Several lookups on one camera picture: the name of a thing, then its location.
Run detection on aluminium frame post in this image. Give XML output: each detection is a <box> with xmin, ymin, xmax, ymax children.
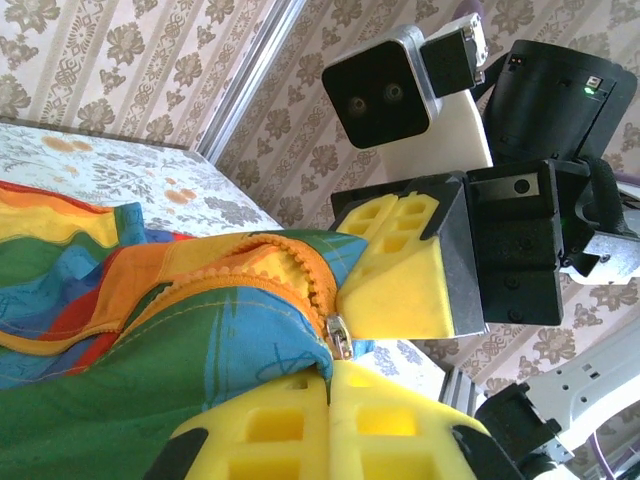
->
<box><xmin>196</xmin><ymin>0</ymin><xmax>307</xmax><ymax>162</ymax></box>

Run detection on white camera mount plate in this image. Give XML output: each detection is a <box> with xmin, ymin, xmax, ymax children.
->
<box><xmin>384</xmin><ymin>89</ymin><xmax>495</xmax><ymax>177</ymax></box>

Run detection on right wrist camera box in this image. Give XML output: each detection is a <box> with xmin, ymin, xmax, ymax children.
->
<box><xmin>321</xmin><ymin>13</ymin><xmax>490</xmax><ymax>150</ymax></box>

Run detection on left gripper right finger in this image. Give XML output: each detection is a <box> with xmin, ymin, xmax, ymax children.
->
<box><xmin>327</xmin><ymin>359</ymin><xmax>511</xmax><ymax>480</ymax></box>

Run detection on floral patterned tablecloth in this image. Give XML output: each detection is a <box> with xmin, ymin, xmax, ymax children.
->
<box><xmin>0</xmin><ymin>122</ymin><xmax>446</xmax><ymax>396</ymax></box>

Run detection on silver metal bracket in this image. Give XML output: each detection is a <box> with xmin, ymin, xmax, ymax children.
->
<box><xmin>564</xmin><ymin>209</ymin><xmax>640</xmax><ymax>287</ymax></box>

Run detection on rainbow striped hooded jacket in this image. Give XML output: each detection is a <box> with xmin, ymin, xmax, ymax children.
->
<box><xmin>0</xmin><ymin>179</ymin><xmax>376</xmax><ymax>480</ymax></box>

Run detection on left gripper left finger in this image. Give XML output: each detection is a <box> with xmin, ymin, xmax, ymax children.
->
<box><xmin>144</xmin><ymin>367</ymin><xmax>334</xmax><ymax>480</ymax></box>

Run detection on aluminium table side rail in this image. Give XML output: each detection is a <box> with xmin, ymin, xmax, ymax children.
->
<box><xmin>438</xmin><ymin>366</ymin><xmax>487</xmax><ymax>417</ymax></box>

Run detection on silver zipper slider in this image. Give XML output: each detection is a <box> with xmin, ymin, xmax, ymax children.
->
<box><xmin>324</xmin><ymin>312</ymin><xmax>355</xmax><ymax>362</ymax></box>

